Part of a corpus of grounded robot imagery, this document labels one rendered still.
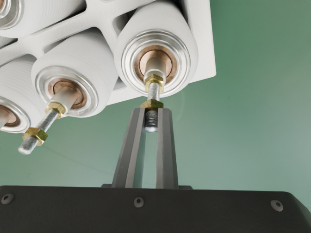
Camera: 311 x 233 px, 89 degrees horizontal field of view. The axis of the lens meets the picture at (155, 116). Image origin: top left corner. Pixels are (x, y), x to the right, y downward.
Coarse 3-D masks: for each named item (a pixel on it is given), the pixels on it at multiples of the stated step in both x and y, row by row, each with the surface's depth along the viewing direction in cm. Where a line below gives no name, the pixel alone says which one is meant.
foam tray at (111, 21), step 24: (96, 0) 20; (120, 0) 19; (144, 0) 19; (192, 0) 19; (72, 24) 21; (96, 24) 21; (120, 24) 25; (192, 24) 21; (0, 48) 29; (24, 48) 24; (48, 48) 25; (120, 96) 29
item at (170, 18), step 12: (156, 0) 23; (168, 0) 25; (144, 12) 16; (156, 12) 16; (168, 12) 17; (180, 12) 23; (132, 24) 15; (144, 24) 15; (156, 24) 15; (168, 24) 15; (180, 24) 15; (120, 36) 16; (132, 36) 16; (180, 36) 15; (192, 36) 16; (120, 48) 16; (192, 48) 16; (120, 60) 17; (192, 60) 17; (120, 72) 18; (192, 72) 18
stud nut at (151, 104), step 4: (148, 100) 11; (152, 100) 11; (156, 100) 12; (144, 104) 11; (148, 104) 11; (152, 104) 11; (156, 104) 11; (160, 104) 11; (148, 108) 11; (152, 108) 11; (156, 108) 11
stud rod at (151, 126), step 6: (150, 84) 14; (156, 84) 14; (150, 90) 13; (156, 90) 13; (150, 96) 13; (156, 96) 13; (150, 114) 11; (156, 114) 11; (150, 120) 10; (156, 120) 11; (150, 126) 10; (156, 126) 10; (150, 132) 11
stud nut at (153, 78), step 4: (152, 76) 14; (156, 76) 14; (160, 76) 14; (144, 80) 14; (148, 80) 14; (152, 80) 14; (156, 80) 14; (160, 80) 14; (144, 84) 14; (148, 84) 14; (160, 84) 14; (148, 88) 14; (160, 88) 14; (160, 92) 15
